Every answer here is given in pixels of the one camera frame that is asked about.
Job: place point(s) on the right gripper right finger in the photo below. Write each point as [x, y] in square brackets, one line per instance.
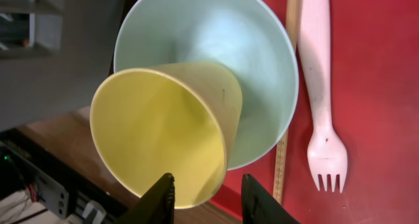
[259, 207]

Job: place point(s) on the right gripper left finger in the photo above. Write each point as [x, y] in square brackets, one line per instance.
[156, 206]

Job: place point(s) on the white plastic fork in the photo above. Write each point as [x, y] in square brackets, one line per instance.
[327, 155]

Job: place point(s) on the yellow plastic cup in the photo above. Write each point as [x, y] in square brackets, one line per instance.
[178, 118]

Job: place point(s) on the pale blue bowl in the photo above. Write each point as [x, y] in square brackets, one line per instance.
[245, 36]

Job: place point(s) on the grey dishwasher rack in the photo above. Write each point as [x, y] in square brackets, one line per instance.
[54, 55]

